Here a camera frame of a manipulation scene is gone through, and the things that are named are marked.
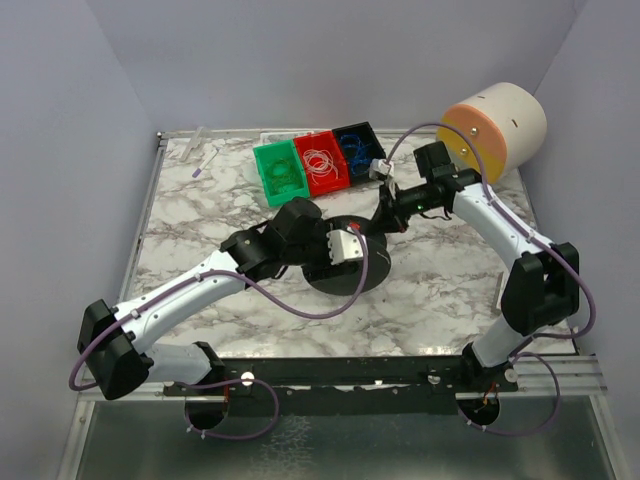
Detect green cable coils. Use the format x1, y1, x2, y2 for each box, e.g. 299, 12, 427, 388
265, 158, 301, 197

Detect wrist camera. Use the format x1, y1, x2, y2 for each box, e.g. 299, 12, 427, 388
369, 159, 395, 182
326, 226, 366, 265

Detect purple cable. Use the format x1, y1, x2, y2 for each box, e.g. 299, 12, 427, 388
384, 122, 597, 437
68, 230, 372, 441

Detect small white box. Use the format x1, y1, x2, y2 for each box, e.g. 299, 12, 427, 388
492, 272, 508, 314

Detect green plastic bin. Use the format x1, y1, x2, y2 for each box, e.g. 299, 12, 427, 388
253, 140, 310, 208

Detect blue cable coils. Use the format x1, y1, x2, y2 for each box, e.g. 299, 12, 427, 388
342, 132, 376, 176

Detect purple capped marker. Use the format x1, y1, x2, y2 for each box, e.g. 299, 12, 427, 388
192, 149, 219, 178

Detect black spool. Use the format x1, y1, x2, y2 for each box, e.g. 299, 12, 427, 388
306, 215, 391, 296

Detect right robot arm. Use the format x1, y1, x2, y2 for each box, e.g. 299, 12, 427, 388
368, 141, 579, 376

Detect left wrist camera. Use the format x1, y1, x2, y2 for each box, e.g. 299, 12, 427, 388
326, 226, 366, 265

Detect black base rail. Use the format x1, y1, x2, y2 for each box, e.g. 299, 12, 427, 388
163, 355, 517, 417

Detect red plastic bin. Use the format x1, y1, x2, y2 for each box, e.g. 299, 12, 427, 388
293, 131, 350, 197

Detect white cable coils in bin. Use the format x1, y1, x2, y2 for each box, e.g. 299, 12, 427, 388
302, 147, 346, 185

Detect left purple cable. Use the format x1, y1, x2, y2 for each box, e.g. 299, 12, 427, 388
68, 230, 372, 441

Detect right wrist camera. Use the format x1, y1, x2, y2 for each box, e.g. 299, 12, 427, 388
369, 159, 395, 182

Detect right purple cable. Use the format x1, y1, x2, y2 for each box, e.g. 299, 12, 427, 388
384, 122, 597, 437

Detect large cylinder drum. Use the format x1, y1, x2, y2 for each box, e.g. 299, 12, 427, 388
436, 82, 547, 184

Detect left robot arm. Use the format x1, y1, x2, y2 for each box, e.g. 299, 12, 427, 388
68, 197, 369, 400

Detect white label card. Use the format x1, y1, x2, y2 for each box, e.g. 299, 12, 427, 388
260, 130, 313, 145

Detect black plastic bin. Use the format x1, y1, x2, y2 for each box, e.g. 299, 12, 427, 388
332, 122, 386, 186

